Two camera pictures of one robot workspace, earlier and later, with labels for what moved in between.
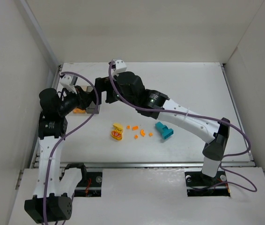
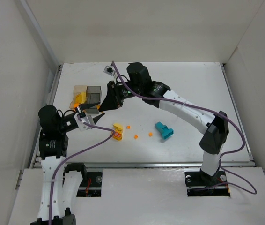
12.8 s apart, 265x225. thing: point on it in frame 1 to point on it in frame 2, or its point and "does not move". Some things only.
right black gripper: [106, 89] to [113, 95]
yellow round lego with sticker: [117, 133] does not move
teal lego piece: [166, 132] does not move
